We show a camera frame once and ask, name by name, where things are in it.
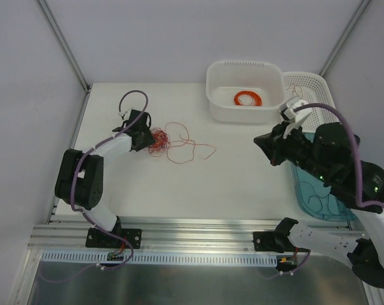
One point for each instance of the white perforated basket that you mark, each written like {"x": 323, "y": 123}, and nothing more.
{"x": 314, "y": 89}

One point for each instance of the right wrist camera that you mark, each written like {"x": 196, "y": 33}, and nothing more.
{"x": 292, "y": 116}

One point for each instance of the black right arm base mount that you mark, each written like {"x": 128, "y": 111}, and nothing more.
{"x": 277, "y": 240}

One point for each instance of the white plastic tub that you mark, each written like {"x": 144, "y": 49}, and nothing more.
{"x": 244, "y": 91}

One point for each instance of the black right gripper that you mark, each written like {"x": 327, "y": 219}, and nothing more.
{"x": 280, "y": 143}

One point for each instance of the teal translucent tray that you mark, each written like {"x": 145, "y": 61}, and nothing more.
{"x": 316, "y": 200}

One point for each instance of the white slotted cable duct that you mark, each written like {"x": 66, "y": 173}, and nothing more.
{"x": 161, "y": 258}

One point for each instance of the aluminium extrusion rail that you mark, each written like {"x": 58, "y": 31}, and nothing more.
{"x": 68, "y": 232}

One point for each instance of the aluminium frame post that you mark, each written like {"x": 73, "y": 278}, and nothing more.
{"x": 66, "y": 50}
{"x": 345, "y": 35}

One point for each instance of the left aluminium frame post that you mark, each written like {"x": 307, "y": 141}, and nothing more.
{"x": 66, "y": 50}

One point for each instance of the right aluminium frame post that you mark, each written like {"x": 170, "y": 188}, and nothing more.
{"x": 345, "y": 35}

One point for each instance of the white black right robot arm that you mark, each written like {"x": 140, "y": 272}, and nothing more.
{"x": 328, "y": 158}

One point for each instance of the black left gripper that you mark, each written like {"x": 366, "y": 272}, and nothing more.
{"x": 142, "y": 136}

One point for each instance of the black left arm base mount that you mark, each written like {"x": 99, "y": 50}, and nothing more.
{"x": 97, "y": 238}

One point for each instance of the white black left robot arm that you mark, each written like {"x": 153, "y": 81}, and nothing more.
{"x": 80, "y": 181}

